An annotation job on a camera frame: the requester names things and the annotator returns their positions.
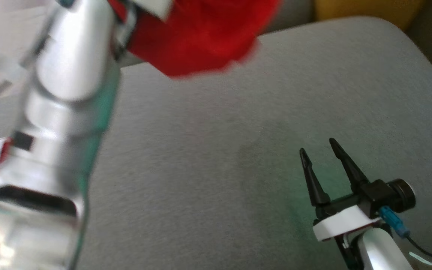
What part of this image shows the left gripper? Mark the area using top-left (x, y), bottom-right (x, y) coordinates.
top-left (115, 0), bottom-right (176, 57)

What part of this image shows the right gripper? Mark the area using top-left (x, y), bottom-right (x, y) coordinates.
top-left (300, 138), bottom-right (392, 242)

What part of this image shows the red shorts white waistband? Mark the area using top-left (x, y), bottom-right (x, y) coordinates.
top-left (108, 0), bottom-right (282, 78)

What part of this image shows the grey sofa seat cushion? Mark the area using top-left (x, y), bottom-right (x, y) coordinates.
top-left (0, 16), bottom-right (432, 270)

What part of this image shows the grey sofa side section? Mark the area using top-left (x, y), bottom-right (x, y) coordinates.
top-left (261, 0), bottom-right (316, 36)

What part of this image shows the yellow cushion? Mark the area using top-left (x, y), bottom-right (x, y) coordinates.
top-left (313, 0), bottom-right (428, 32)

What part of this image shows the right gripper cable blue plug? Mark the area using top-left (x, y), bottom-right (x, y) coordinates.
top-left (379, 205), bottom-right (432, 269)

